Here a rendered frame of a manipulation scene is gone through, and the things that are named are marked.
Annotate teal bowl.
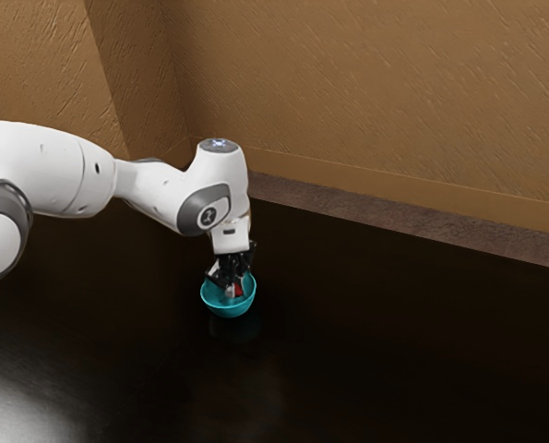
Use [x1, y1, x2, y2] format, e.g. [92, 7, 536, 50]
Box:
[199, 271, 259, 320]

